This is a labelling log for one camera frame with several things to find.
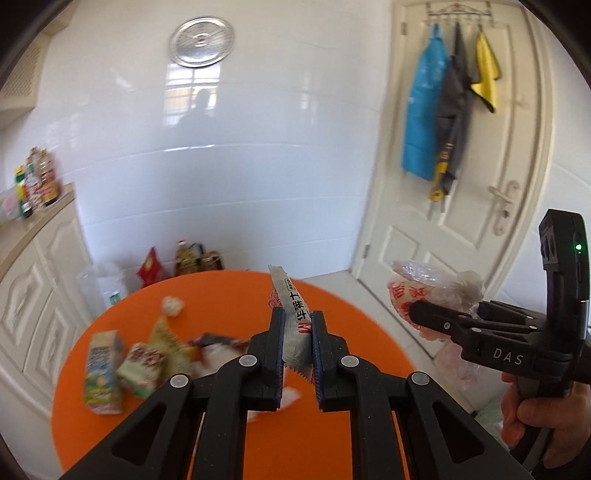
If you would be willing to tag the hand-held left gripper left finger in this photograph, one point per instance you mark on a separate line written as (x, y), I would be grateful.
(278, 364)

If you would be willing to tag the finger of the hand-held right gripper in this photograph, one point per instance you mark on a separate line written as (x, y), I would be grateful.
(508, 310)
(443, 318)

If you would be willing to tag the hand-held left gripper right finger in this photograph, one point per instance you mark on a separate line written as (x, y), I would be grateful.
(318, 369)

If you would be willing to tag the clear plastic bag red print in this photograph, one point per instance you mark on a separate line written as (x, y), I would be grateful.
(429, 286)

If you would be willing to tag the grey red snack stick packet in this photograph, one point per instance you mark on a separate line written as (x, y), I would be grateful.
(295, 323)

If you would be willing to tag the person's right hand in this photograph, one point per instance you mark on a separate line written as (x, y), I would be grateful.
(572, 415)

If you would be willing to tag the dark snack wrapper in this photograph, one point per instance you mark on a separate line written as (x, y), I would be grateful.
(217, 340)

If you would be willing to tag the orange round table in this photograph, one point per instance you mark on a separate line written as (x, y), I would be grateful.
(221, 300)

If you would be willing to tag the yellow green snack packet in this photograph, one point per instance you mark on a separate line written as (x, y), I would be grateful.
(173, 344)

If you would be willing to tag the crumpled white paper ball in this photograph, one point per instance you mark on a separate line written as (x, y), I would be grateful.
(172, 306)

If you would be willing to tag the dark glass jar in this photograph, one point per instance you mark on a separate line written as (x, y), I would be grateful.
(212, 261)

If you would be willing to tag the yellow cooking oil bottle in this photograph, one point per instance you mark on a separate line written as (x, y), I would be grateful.
(187, 261)

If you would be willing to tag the red packet bag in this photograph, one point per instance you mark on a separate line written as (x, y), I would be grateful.
(151, 270)

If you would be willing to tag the white panelled door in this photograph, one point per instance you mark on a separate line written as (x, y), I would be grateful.
(503, 138)

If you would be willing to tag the blue yellow drink carton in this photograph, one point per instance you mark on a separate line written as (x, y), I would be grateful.
(102, 374)

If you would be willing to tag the white plastic bag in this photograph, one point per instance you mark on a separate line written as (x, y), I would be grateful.
(104, 286)

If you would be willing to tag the grey apron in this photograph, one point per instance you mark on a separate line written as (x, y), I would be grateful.
(455, 120)

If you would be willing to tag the blue apron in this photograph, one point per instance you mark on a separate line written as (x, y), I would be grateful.
(422, 115)

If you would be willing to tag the yellow cloth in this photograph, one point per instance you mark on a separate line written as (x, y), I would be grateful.
(485, 74)

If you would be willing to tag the cream kitchen counter cabinet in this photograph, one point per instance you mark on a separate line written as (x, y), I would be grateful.
(41, 286)

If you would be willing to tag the dark brown sauce bottle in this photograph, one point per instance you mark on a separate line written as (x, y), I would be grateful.
(50, 180)

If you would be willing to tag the metal door hook rack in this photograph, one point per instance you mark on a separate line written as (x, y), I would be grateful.
(459, 14)

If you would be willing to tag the green capped bottle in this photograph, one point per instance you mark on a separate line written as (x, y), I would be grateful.
(24, 194)

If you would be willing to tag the round metal lid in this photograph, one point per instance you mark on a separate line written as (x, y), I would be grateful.
(201, 41)

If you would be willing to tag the cream upper cabinet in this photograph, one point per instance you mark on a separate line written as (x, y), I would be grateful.
(25, 74)

